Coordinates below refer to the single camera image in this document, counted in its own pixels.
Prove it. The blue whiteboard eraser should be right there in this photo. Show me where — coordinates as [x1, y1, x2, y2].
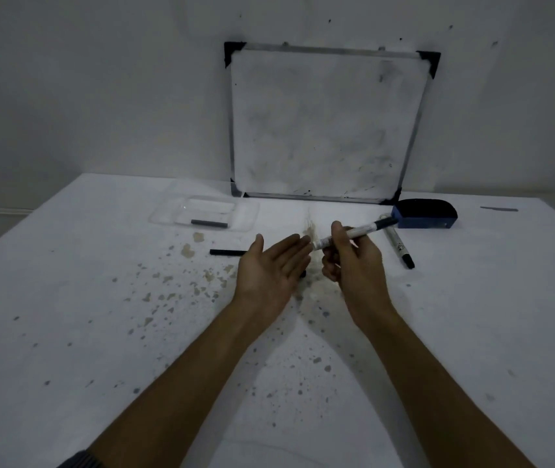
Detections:
[391, 199, 458, 230]

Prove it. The person's right forearm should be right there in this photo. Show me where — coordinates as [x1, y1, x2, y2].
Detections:
[350, 307, 537, 468]

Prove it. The white marker with black cap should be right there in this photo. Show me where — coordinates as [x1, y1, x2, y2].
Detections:
[311, 217, 399, 251]

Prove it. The person's right hand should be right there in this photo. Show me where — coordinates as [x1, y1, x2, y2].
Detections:
[321, 220, 398, 332]

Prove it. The grey marker with black cap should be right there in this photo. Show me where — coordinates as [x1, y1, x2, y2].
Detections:
[379, 214, 416, 269]

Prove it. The dark sleeve cuff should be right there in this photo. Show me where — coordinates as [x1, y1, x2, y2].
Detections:
[57, 449, 108, 468]

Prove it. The clear plastic tray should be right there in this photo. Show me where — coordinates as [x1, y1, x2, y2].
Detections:
[149, 182, 260, 233]

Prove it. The person's left hand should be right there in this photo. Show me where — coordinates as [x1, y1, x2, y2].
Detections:
[232, 234, 314, 328]

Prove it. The person's left forearm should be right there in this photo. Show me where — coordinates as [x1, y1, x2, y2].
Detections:
[87, 297, 289, 468]

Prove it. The white framed whiteboard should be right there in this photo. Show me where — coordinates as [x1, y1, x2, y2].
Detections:
[224, 42, 441, 206]

